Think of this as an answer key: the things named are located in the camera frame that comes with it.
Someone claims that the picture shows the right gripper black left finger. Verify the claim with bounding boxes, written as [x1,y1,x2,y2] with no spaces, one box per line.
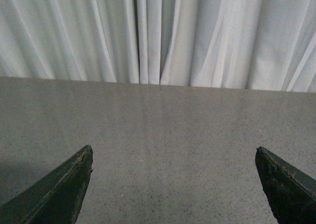
[0,145,93,224]

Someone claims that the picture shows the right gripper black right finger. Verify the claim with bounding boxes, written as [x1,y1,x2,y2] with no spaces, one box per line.
[255,146,316,224]

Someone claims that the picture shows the white pleated curtain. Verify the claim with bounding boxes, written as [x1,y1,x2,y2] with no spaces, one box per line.
[0,0,316,92]

